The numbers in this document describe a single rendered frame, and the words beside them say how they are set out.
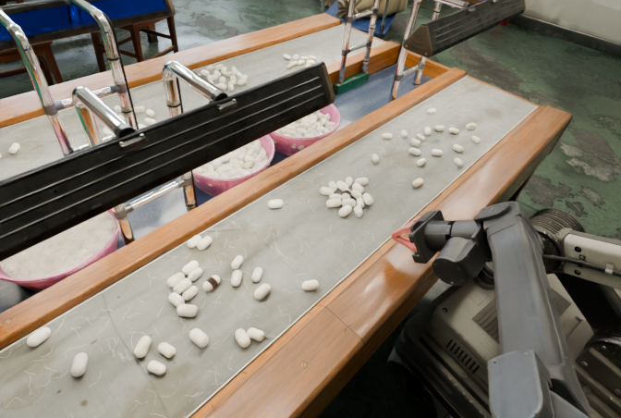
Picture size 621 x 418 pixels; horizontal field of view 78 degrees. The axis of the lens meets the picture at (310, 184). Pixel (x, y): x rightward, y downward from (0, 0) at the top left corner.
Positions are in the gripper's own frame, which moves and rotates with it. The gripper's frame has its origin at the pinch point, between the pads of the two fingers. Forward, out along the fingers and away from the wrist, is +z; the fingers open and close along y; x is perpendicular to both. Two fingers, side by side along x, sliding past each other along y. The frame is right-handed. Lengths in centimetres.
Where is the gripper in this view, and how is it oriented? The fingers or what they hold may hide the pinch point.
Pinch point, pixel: (395, 236)
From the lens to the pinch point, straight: 84.1
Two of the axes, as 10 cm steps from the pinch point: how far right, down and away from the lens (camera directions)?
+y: -6.9, 4.1, -5.9
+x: 3.9, 9.0, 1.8
